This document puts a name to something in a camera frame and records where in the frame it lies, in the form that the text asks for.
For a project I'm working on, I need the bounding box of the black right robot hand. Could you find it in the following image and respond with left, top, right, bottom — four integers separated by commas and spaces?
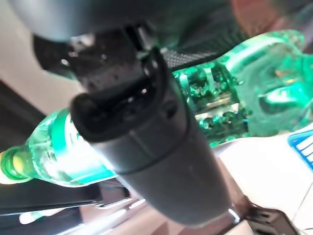
9, 0, 245, 226

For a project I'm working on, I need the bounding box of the blue plastic shopping basket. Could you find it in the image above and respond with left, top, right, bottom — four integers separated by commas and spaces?
287, 129, 313, 171

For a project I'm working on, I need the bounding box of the green Sprite bottle yellow cap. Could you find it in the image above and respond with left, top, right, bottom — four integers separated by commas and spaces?
0, 28, 313, 189

